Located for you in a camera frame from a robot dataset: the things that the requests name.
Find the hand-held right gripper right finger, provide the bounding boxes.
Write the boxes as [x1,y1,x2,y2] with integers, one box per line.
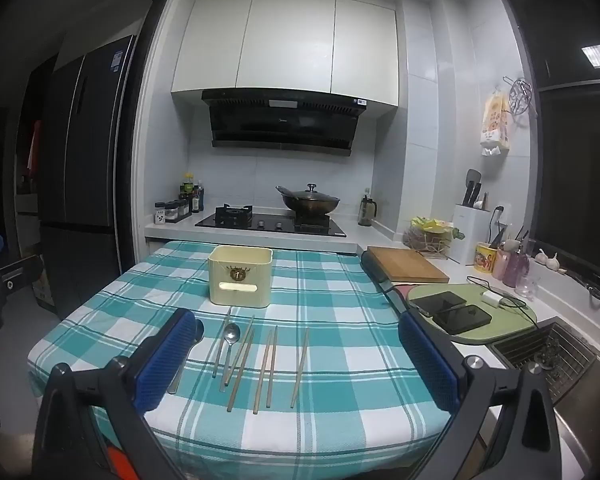
[399,312,566,480]

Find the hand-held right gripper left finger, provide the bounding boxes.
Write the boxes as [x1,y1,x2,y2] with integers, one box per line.
[32,308,197,480]

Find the steel spoon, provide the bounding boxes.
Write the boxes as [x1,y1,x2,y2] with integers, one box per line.
[219,323,242,393]
[167,318,205,395]

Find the wooden chopstick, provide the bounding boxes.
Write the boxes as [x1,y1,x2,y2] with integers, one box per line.
[227,329,255,413]
[223,315,255,387]
[253,328,273,415]
[212,307,232,379]
[290,328,308,408]
[293,328,311,406]
[266,325,279,409]

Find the cream utensil holder box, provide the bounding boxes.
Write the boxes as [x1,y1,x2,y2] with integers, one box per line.
[208,245,274,307]

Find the black smartphone lower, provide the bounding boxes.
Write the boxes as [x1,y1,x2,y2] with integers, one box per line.
[433,303,494,334]

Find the black smartphone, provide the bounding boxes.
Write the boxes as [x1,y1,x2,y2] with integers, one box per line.
[433,303,494,334]
[410,290,468,318]

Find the green mat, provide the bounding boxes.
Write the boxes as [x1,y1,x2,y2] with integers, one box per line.
[406,283,538,346]

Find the teal checked tablecloth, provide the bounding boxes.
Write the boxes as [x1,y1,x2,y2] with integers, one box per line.
[27,240,454,480]

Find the wooden cutting board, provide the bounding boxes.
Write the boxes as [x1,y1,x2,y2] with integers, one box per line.
[367,245,451,284]

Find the dark refrigerator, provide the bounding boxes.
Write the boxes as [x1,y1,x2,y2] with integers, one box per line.
[37,34,139,319]

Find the steel sink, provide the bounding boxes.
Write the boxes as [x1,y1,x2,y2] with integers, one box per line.
[489,317,600,407]

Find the yellow printed mug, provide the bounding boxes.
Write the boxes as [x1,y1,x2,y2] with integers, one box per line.
[474,242,499,276]

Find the pink cup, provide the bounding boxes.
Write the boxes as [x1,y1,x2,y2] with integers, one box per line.
[493,247,512,282]

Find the purple cup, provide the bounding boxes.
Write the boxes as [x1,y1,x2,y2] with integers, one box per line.
[503,247,532,289]

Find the white knife block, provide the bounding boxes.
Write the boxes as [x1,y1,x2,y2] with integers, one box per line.
[452,203,492,266]

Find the row of spice jars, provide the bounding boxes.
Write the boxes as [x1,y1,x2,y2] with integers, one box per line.
[154,199,192,226]

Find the garlic bulbs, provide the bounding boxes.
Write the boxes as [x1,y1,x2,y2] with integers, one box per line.
[535,248,570,275]

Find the glass french press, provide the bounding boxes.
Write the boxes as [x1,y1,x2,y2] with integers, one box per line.
[358,187,377,228]

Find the black gas cooktop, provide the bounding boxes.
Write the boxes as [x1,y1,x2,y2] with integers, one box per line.
[194,203,347,238]

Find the black wok with lid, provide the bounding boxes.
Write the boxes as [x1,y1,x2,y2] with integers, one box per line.
[275,183,341,217]

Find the dark window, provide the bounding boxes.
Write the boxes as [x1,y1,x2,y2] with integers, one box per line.
[497,0,600,291]

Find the hanging plastic bag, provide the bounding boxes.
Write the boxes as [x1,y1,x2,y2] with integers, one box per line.
[480,90,512,157]

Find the black range hood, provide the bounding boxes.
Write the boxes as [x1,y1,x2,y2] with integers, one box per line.
[201,88,370,157]

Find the white charger with cable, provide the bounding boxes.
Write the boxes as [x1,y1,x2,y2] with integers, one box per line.
[466,274,532,312]

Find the wire basket with vegetables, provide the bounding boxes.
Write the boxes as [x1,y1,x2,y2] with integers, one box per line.
[403,216,466,260]

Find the black-handled knives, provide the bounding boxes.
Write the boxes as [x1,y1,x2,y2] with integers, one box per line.
[461,168,490,210]

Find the hanging wire steaming rack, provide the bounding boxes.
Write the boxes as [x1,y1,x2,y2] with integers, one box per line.
[503,75,538,119]

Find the white wall cabinet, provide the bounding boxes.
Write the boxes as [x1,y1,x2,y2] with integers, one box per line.
[170,0,399,107]

